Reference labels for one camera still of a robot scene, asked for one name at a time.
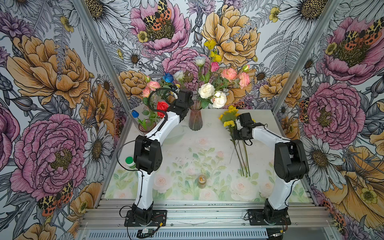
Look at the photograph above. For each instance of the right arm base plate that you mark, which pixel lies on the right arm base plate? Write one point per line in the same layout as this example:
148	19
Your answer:
267	217

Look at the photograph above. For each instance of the aluminium rail frame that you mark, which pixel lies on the aluminium rail frame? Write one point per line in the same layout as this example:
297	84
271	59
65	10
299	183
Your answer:
206	221

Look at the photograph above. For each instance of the small yellow wildflower sprig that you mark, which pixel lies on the small yellow wildflower sprig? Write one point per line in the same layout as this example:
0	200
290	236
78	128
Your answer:
211	44

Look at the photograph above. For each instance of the blue rose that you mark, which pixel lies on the blue rose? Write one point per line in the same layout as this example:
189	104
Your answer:
168	78

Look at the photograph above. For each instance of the small blue rosebud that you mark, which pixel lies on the small blue rosebud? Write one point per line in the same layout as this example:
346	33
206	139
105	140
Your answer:
135	114

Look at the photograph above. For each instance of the large sunflower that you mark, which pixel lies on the large sunflower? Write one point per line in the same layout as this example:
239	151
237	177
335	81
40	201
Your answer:
229	115

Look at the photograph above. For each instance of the floral table mat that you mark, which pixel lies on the floral table mat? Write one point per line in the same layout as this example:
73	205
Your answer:
176	180

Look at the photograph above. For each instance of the ribbed glass vase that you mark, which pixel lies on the ribbed glass vase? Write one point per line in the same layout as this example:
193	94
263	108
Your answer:
145	126
195	120

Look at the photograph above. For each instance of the white rose bunch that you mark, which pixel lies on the white rose bunch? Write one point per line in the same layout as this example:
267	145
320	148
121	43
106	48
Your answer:
208	84

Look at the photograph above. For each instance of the yellow ranunculus flower stem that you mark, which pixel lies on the yellow ranunculus flower stem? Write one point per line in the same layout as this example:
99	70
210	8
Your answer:
246	159

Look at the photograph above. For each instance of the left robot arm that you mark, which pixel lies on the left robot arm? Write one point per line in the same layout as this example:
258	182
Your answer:
148	152

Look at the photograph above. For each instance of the green cap white bottle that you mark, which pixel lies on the green cap white bottle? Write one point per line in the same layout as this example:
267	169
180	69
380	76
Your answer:
130	162

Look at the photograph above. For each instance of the small glass spice jar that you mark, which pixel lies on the small glass spice jar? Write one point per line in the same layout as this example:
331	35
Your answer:
202	180

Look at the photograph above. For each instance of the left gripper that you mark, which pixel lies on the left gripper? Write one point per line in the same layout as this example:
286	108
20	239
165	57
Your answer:
191	102

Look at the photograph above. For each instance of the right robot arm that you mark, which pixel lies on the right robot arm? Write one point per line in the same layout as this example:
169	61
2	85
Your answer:
290	165

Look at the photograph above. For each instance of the red rose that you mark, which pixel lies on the red rose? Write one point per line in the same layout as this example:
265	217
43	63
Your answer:
162	108

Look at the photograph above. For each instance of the pink carnation stem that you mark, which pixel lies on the pink carnation stem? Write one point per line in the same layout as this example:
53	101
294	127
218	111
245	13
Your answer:
151	86

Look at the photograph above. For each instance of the pink rose bunch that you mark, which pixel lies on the pink rose bunch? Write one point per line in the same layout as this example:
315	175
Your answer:
231	78

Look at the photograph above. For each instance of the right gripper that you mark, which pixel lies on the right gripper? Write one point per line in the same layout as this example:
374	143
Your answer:
236	137

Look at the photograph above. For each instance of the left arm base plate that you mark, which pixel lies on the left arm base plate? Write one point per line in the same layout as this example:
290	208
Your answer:
157	217

